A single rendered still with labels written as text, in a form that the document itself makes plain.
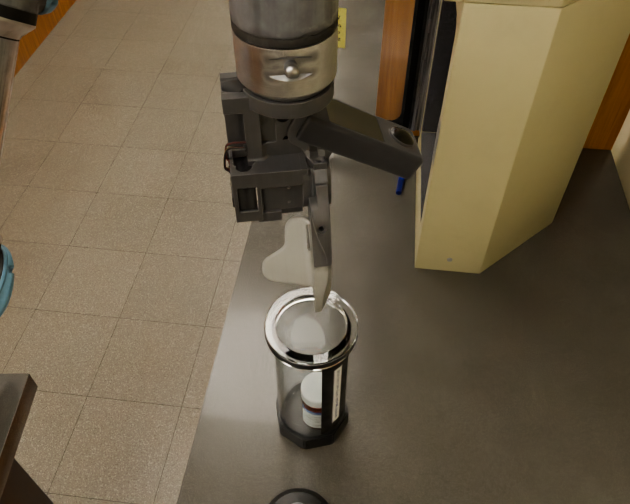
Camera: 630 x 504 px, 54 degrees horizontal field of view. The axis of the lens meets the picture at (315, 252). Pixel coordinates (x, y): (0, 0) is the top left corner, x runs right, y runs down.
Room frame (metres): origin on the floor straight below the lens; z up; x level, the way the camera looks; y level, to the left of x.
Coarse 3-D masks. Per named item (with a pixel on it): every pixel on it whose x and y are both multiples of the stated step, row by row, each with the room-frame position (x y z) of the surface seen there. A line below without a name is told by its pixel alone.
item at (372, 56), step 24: (360, 0) 1.02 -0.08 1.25; (384, 0) 1.01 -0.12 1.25; (408, 0) 1.00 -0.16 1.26; (360, 24) 1.02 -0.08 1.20; (384, 24) 1.01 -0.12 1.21; (408, 24) 1.00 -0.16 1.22; (360, 48) 1.02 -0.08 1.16; (384, 48) 1.01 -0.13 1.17; (408, 48) 1.00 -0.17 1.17; (360, 72) 1.02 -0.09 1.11; (384, 72) 1.01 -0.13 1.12; (336, 96) 1.03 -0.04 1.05; (360, 96) 1.02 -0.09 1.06; (384, 96) 1.01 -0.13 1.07
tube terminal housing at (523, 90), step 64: (512, 0) 0.68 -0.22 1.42; (576, 0) 0.69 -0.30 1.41; (512, 64) 0.67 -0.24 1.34; (576, 64) 0.72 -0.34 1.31; (448, 128) 0.68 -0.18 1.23; (512, 128) 0.67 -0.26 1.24; (576, 128) 0.76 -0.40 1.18; (448, 192) 0.68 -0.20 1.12; (512, 192) 0.68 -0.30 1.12; (448, 256) 0.68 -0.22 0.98
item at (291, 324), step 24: (312, 288) 0.46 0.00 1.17; (288, 312) 0.44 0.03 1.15; (312, 312) 0.45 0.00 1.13; (336, 312) 0.44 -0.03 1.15; (288, 336) 0.44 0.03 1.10; (312, 336) 0.45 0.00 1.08; (336, 336) 0.43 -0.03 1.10; (288, 360) 0.36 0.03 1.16; (312, 360) 0.36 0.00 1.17; (288, 384) 0.37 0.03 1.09; (312, 384) 0.36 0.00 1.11; (288, 408) 0.37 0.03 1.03; (312, 408) 0.36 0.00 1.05; (312, 432) 0.36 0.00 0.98
